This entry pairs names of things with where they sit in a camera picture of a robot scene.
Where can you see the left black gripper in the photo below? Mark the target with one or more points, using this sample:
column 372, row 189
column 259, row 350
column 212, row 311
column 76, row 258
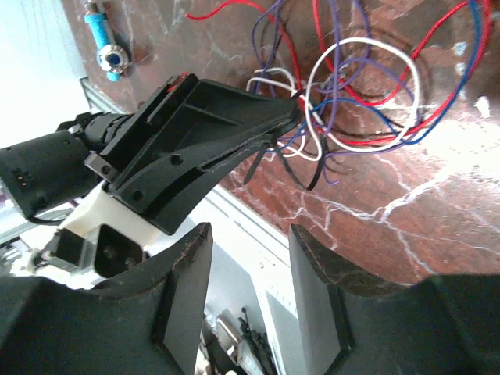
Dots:
column 176, row 148

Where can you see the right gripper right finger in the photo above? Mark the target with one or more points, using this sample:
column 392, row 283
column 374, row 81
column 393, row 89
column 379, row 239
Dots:
column 354, row 322

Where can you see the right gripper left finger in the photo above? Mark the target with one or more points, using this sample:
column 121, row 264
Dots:
column 146, row 320

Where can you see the black zip tie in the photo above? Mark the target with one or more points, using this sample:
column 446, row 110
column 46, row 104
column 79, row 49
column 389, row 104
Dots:
column 285, row 164

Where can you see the blue plastic fitting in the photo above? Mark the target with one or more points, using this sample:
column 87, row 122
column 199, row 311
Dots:
column 112, row 58

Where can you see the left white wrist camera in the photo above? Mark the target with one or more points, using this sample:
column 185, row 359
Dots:
column 100, row 239

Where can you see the aluminium front rail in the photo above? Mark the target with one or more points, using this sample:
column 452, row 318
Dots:
column 176, row 203

